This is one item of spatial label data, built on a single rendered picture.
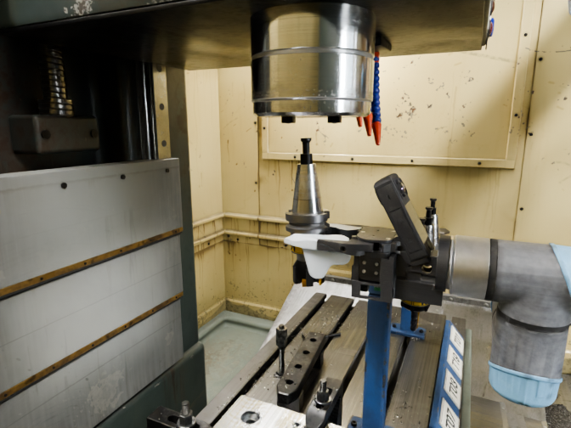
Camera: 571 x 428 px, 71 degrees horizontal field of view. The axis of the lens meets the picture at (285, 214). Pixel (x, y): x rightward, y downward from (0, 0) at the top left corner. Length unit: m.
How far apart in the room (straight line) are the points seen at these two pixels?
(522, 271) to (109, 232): 0.69
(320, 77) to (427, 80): 1.07
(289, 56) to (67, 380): 0.69
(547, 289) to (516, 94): 1.06
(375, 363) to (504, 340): 0.30
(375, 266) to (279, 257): 1.27
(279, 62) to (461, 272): 0.32
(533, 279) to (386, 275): 0.16
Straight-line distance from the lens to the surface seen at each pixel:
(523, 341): 0.55
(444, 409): 0.92
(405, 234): 0.52
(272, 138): 1.70
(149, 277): 0.96
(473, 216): 1.56
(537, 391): 0.58
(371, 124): 0.69
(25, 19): 0.72
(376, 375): 0.81
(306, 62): 0.48
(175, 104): 1.06
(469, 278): 0.52
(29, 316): 0.80
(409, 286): 0.55
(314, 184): 0.55
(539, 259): 0.53
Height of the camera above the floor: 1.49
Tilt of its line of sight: 12 degrees down
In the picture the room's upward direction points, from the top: straight up
